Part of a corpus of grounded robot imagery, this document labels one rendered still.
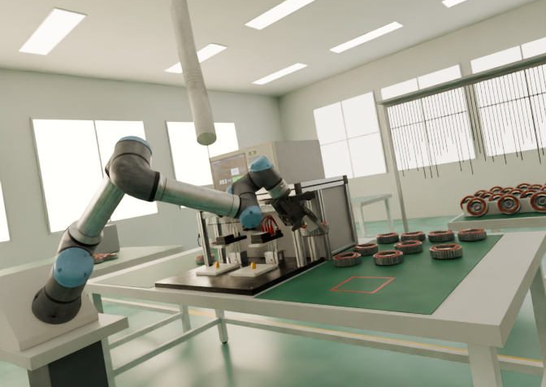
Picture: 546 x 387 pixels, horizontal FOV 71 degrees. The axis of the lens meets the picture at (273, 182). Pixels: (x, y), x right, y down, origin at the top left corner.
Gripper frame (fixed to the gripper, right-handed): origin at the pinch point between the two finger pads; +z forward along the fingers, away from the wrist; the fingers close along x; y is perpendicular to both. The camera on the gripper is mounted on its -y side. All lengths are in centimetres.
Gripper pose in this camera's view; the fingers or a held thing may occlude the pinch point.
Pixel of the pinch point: (315, 230)
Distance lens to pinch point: 146.3
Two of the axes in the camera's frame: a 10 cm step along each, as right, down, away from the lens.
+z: 5.9, 7.8, 2.3
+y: -6.6, 6.3, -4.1
